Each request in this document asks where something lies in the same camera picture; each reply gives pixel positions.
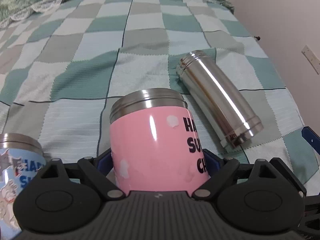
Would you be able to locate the white wall socket panel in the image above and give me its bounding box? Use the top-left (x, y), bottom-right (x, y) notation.
top-left (302, 45), bottom-right (320, 75)

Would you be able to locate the light blue cartoon cup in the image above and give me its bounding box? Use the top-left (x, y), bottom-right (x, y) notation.
top-left (1, 133), bottom-right (46, 239)

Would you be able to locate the pink steel cup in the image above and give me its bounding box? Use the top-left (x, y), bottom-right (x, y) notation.
top-left (110, 88), bottom-right (209, 194)

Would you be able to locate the green checkered blanket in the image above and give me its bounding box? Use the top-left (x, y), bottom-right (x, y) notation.
top-left (1, 0), bottom-right (319, 195)

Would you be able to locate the stainless steel cylindrical cup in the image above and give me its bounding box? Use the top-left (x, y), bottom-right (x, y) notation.
top-left (176, 50), bottom-right (264, 149)

